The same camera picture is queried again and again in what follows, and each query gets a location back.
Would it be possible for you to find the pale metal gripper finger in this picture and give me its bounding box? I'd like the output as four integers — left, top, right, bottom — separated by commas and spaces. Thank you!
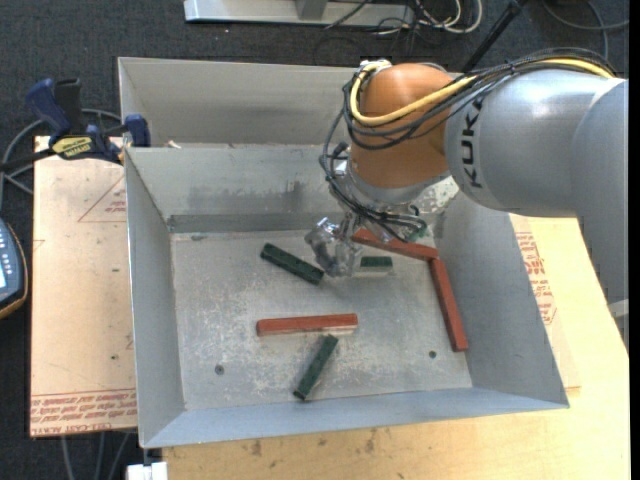
336, 237, 365, 276
304, 217, 342, 278

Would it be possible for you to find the dark green flat block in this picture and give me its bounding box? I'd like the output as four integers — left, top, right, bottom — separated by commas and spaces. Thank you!
292, 333, 340, 402
357, 255, 395, 276
259, 242, 326, 286

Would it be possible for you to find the red-brown flat block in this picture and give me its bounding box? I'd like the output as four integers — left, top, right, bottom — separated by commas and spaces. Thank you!
255, 313, 360, 339
351, 227, 441, 262
427, 258, 470, 354

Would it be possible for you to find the grey metal bin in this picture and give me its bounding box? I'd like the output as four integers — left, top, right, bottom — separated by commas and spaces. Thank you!
117, 56, 571, 450

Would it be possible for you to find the brown cardboard board red print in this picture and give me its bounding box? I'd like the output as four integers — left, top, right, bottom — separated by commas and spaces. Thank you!
29, 135, 584, 439

